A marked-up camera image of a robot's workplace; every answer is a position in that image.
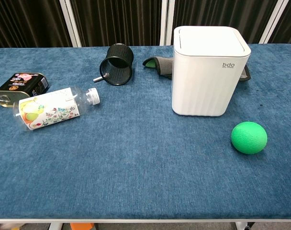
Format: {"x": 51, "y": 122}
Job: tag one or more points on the green foam ball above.
{"x": 249, "y": 137}

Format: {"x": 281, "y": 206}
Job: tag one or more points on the white plastic bin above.
{"x": 203, "y": 83}

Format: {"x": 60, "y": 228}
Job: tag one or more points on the orange object under table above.
{"x": 82, "y": 226}

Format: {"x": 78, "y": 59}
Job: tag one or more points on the blue velvet tablecloth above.
{"x": 136, "y": 163}

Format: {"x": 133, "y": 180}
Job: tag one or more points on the grey cloth with black trim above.
{"x": 163, "y": 65}

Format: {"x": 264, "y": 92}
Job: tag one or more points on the black mesh pen holder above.
{"x": 119, "y": 54}

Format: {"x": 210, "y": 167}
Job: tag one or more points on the clear plastic bottle floral label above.
{"x": 52, "y": 109}

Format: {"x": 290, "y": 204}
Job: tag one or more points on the black luncheon meat tin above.
{"x": 18, "y": 83}

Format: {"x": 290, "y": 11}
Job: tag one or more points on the white partition frame post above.
{"x": 70, "y": 21}
{"x": 273, "y": 21}
{"x": 166, "y": 21}

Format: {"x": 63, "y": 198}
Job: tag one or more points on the white metal table frame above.
{"x": 145, "y": 221}

